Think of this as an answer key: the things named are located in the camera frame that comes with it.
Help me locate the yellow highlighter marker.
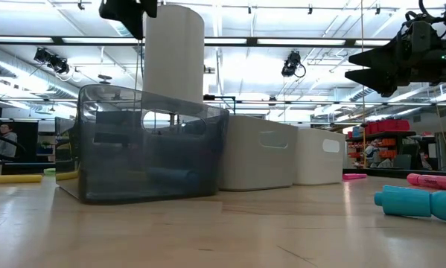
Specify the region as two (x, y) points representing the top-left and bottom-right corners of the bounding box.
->
(0, 173), (44, 185)
(55, 170), (79, 182)

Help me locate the smoky transparent plastic bin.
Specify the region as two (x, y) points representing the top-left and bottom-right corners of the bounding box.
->
(54, 83), (230, 205)

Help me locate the tall white cylinder shade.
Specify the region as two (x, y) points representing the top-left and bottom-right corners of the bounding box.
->
(142, 4), (206, 124)

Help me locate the shelf with red bins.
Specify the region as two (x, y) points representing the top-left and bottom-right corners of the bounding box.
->
(347, 118), (418, 169)

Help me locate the person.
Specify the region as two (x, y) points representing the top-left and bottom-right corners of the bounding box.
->
(0, 121), (19, 159)

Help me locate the thin hanging cord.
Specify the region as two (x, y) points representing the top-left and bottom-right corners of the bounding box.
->
(359, 0), (366, 168)

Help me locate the black ceiling beam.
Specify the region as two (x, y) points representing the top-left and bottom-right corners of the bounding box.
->
(0, 35), (446, 48)

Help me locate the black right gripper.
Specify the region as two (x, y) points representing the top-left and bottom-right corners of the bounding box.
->
(344, 20), (446, 98)

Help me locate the white plastic bin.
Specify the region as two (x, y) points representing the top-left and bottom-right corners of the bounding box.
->
(292, 127), (346, 186)

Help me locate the grey plastic bin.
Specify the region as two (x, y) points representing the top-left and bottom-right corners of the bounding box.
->
(217, 114), (299, 192)

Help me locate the black ceiling camera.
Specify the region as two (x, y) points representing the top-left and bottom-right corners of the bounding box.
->
(34, 47), (71, 75)
(281, 51), (308, 79)

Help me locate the pink highlighter marker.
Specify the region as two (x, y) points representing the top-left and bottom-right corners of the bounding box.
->
(342, 173), (369, 182)
(406, 173), (446, 191)

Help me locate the black aluminium table frame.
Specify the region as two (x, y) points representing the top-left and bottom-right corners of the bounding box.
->
(0, 159), (446, 179)

